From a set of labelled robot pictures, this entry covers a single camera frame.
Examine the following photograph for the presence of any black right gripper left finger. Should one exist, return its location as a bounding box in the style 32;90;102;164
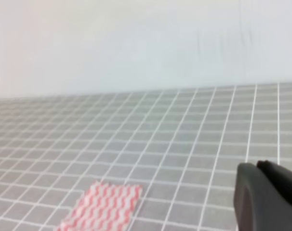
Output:
233;163;292;231

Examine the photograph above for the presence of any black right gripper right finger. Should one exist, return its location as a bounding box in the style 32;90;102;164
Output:
256;160;292;205

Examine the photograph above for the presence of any pink wavy striped towel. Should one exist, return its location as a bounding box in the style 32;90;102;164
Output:
55;181;143;231

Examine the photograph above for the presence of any grey checked tablecloth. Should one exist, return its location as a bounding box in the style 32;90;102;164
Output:
0;83;292;231

